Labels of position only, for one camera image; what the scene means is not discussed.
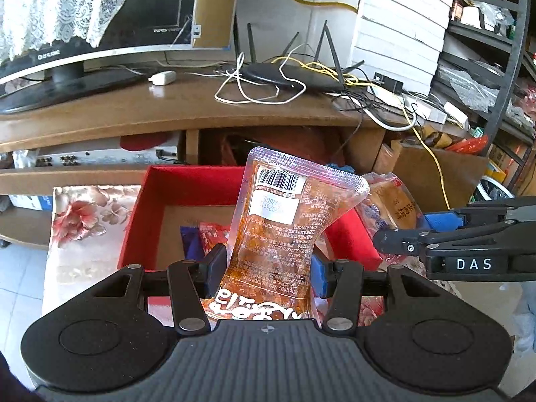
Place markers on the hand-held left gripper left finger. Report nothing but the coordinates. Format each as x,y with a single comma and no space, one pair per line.
217,269

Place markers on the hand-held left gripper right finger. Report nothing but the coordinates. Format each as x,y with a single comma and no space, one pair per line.
320,275

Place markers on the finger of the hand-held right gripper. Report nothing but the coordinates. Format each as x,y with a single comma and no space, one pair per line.
398,242
441,220

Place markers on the red snack packet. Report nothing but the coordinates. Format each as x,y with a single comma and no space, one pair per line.
211,236

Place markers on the clear mooncake packet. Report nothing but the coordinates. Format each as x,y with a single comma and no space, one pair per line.
393,205

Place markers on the blue biscuit packet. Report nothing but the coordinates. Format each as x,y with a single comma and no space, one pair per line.
190,243

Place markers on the brown clear barcode packet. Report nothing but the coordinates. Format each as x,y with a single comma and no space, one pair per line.
276,226

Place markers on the red cardboard box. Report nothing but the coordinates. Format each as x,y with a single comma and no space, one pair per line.
167,184

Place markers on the brown cardboard box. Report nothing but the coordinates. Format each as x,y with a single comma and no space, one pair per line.
410,184

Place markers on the yellow trash bin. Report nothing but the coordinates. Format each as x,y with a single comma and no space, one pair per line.
485,186

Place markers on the red plastic bag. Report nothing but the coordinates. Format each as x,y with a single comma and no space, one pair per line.
467,144

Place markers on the blue plastic bag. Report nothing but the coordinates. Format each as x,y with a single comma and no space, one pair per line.
341,167

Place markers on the white power strip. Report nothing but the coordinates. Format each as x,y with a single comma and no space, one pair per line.
418,106

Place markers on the bubble wrap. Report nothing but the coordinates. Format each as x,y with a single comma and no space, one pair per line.
473,88

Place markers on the black adapter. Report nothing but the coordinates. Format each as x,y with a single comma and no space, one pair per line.
388,81

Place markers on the silver audio device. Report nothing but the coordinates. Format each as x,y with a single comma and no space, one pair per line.
104,159

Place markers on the black metal shelf rack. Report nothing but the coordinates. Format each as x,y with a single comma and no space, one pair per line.
506,71

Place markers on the wooden television cabinet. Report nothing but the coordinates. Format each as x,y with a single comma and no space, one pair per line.
125,109

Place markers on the stack of white boards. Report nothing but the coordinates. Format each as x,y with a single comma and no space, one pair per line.
398,29

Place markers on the black router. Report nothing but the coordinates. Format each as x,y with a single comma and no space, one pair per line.
289,77

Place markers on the white adapter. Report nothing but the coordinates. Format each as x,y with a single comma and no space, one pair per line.
163,78

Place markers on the white blue box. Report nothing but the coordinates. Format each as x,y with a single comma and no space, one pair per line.
29,202

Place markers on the brown cardboard panel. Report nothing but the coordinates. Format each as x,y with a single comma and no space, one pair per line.
217,0

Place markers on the black television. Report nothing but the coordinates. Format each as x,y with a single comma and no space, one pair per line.
146,4

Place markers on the white lace cloth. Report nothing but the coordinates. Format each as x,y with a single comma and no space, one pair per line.
50,4

